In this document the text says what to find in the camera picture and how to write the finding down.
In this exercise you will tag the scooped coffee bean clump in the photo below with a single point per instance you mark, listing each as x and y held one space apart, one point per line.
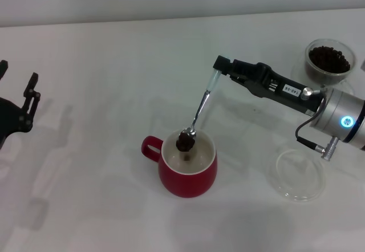
185 143

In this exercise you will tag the small clear glass saucer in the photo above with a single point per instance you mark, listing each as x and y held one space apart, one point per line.
299 189

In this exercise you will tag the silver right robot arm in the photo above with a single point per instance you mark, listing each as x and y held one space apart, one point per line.
342 106

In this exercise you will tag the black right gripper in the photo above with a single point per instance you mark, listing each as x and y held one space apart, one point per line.
279 89

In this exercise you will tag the red ceramic mug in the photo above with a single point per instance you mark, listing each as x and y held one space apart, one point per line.
185 186

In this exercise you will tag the coffee bean pile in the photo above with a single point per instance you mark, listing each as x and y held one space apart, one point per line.
328 59

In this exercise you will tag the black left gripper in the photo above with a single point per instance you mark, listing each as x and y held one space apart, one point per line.
11 118

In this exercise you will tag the large clear glass saucer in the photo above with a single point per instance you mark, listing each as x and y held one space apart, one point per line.
298 72

